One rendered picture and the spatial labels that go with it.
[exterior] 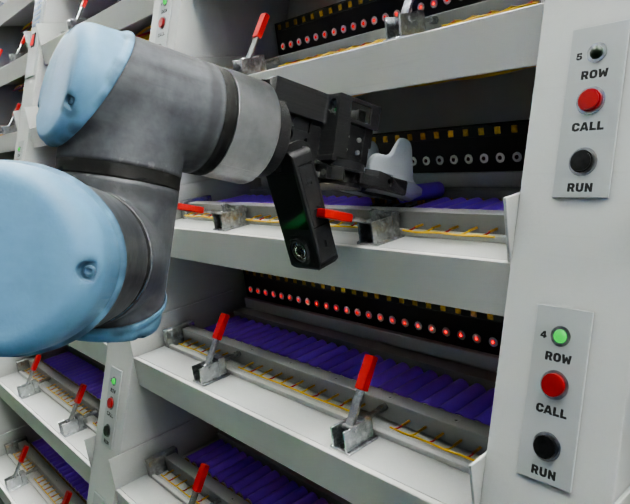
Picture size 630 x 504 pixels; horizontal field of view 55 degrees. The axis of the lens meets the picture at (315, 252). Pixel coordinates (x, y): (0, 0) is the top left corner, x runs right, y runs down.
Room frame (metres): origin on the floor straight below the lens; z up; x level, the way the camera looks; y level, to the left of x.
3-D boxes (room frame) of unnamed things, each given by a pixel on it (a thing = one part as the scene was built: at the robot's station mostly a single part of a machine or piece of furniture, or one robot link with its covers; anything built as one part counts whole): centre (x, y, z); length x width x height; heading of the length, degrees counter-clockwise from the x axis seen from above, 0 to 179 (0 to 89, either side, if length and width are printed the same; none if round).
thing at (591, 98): (0.43, -0.18, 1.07); 0.02 x 0.01 x 0.02; 41
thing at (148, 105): (0.46, 0.15, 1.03); 0.12 x 0.09 x 0.10; 130
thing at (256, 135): (0.52, 0.08, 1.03); 0.10 x 0.05 x 0.09; 40
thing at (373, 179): (0.59, -0.04, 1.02); 0.09 x 0.05 x 0.02; 126
